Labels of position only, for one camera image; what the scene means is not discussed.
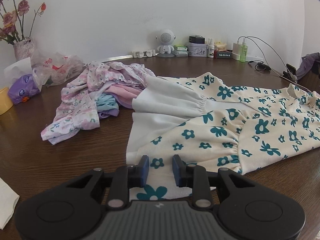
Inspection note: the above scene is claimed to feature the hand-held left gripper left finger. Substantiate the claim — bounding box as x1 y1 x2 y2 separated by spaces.
66 155 149 209

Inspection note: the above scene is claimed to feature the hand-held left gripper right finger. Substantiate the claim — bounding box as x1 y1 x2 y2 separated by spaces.
173 155 253 209

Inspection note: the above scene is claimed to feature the cream teal-flowered dress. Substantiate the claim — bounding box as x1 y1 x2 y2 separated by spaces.
126 72 320 200

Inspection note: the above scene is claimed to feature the lilac garment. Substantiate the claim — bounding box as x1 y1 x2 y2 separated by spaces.
97 107 120 120

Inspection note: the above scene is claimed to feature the light blue garment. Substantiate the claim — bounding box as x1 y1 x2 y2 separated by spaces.
96 93 119 112

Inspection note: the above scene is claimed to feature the plain pink garment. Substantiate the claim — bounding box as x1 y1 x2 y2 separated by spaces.
105 84 145 109

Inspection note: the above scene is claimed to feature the pink floral garment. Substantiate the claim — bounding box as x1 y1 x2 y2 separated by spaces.
41 61 155 145

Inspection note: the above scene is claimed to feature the white clip strip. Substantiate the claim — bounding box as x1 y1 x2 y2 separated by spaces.
132 49 157 58

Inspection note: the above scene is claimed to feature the green and white small box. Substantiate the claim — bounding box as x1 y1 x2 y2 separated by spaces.
174 44 188 57

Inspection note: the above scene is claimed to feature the grey printed tin box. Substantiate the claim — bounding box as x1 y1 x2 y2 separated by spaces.
186 42 209 57

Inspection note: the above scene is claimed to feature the black lettered box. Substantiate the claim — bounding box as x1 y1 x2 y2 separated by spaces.
214 50 233 60

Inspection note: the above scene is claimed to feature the clear red-printed plastic bag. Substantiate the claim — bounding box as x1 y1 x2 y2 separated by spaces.
31 51 84 87

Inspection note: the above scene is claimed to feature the white robot figure speaker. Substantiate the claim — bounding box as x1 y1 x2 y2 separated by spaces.
153 29 177 58

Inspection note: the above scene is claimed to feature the green spray bottle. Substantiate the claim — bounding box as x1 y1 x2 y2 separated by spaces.
239 37 247 63

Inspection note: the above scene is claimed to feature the white charger adapter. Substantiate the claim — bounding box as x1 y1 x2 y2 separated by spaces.
232 37 248 60

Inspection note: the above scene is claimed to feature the white power strip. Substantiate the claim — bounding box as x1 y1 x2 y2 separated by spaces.
246 54 264 63

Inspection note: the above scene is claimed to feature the white paper napkin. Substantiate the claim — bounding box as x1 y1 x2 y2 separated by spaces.
0 177 20 230

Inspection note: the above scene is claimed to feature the phone clamp holder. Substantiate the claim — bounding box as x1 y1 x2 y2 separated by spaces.
282 71 299 82

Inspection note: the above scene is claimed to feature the purple tissue packet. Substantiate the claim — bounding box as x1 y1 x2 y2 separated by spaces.
7 74 42 105

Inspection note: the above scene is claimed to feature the black smartphone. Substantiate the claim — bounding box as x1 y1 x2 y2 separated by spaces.
286 64 298 77

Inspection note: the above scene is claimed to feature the yellow cup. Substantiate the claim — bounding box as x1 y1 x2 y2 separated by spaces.
0 87 14 116

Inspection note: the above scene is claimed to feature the white tissue pack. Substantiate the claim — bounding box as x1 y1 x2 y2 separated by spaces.
4 57 38 87

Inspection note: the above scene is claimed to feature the purple jacket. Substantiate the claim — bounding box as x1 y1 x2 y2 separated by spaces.
296 52 320 78

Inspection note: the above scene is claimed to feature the pale patterned vase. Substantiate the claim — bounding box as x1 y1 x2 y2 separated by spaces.
13 37 35 62

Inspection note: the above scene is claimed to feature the dried rose bouquet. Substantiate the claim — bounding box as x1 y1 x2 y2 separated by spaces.
0 0 47 45

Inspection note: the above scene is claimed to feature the black cable with device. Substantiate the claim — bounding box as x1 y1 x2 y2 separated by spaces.
249 62 272 72

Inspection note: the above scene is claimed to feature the white charging cable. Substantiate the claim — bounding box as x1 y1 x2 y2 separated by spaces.
237 36 320 95

